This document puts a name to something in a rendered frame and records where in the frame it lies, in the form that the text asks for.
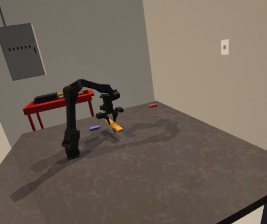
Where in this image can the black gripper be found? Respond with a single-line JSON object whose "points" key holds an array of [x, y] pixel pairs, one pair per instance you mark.
{"points": [[109, 110]]}

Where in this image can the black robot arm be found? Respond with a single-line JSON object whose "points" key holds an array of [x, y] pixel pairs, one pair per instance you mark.
{"points": [[72, 135]]}

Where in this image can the orange bar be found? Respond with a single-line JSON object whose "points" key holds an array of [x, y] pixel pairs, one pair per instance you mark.
{"points": [[115, 126]]}

